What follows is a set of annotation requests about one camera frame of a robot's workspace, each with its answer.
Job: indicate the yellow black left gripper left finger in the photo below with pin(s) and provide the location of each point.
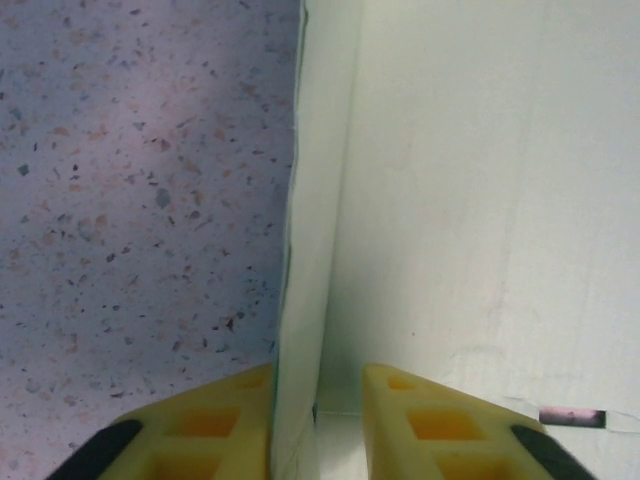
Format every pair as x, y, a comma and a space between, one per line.
200, 440

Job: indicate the green paper box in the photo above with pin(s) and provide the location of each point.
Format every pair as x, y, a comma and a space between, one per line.
475, 200

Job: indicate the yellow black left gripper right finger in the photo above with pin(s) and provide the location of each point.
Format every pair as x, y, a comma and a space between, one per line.
450, 440

